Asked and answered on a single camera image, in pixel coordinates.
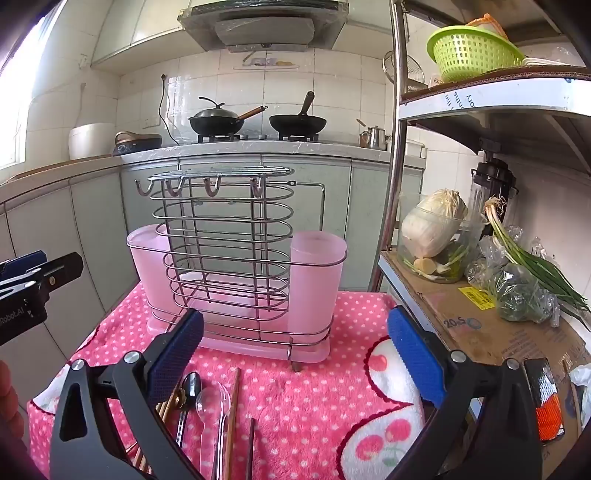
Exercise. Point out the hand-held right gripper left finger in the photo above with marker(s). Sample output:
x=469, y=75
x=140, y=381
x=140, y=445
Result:
x=175, y=355

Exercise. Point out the glass bowl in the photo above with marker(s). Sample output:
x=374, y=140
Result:
x=461, y=263

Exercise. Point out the white plastic bag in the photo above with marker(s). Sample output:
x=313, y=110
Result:
x=582, y=387

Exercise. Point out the black electric baking pan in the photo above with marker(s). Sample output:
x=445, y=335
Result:
x=138, y=145

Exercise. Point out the gas stove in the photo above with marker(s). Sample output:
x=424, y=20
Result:
x=258, y=137

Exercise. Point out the dark wooden chopstick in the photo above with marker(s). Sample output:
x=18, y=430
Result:
x=250, y=452

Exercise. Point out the orange white plastic item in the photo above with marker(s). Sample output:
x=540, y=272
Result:
x=487, y=21

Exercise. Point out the black spoon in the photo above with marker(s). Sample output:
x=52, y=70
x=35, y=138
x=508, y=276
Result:
x=190, y=385

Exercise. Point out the brown wooden chopstick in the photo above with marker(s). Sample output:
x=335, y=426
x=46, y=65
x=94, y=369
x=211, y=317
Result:
x=233, y=406
x=165, y=406
x=171, y=412

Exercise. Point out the person's left hand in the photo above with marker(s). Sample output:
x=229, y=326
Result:
x=8, y=401

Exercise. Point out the metal mesh strainer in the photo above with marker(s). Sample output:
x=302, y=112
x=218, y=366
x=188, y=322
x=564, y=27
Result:
x=390, y=67

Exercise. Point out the napa cabbage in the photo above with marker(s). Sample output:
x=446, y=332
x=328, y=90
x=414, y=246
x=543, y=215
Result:
x=429, y=226

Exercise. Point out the grey kitchen counter cabinets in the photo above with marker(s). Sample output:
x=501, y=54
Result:
x=92, y=221

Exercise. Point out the steel kettle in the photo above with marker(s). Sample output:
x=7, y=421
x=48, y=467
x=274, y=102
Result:
x=376, y=138

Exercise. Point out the metal shelf rack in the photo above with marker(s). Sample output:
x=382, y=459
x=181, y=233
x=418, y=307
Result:
x=398, y=138

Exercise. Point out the pink cutlery drainer rack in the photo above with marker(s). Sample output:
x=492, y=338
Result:
x=221, y=172

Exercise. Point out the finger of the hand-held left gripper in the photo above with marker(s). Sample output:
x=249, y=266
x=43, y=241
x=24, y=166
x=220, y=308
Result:
x=60, y=270
x=23, y=263

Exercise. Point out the white rice cooker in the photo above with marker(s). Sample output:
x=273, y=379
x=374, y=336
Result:
x=90, y=141

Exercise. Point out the pink plastic drip tray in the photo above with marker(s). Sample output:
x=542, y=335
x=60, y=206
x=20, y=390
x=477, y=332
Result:
x=258, y=346

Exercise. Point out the pink plastic cup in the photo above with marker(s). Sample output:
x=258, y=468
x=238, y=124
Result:
x=318, y=286
x=143, y=267

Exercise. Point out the plastic bag of greens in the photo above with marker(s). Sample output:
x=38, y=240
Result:
x=517, y=295

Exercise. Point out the black frying pan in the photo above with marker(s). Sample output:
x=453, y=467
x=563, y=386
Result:
x=298, y=123

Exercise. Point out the range hood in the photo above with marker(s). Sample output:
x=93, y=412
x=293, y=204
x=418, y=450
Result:
x=263, y=27

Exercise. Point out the clear plastic spoon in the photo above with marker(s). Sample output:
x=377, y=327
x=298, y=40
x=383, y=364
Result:
x=207, y=404

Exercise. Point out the black blender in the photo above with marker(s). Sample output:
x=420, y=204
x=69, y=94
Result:
x=494, y=180

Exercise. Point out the green onions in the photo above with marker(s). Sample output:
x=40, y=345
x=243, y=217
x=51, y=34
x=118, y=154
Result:
x=521, y=258

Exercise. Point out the orange net bag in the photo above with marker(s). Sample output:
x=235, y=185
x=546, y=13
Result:
x=549, y=410

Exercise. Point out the brown jar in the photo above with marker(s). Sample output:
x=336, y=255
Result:
x=363, y=138

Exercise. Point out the black wok with lid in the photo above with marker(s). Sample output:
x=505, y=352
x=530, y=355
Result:
x=212, y=122

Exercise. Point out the pink polka dot blanket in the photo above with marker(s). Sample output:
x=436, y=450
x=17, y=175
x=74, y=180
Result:
x=300, y=415

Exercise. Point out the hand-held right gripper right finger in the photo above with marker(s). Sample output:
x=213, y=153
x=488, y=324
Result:
x=415, y=360

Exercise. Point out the ginger piece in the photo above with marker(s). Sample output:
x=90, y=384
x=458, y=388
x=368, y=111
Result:
x=424, y=266

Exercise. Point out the window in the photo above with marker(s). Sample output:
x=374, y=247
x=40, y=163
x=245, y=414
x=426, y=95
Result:
x=18, y=92

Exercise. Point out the green plastic colander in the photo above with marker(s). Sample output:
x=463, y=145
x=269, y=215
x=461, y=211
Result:
x=471, y=55

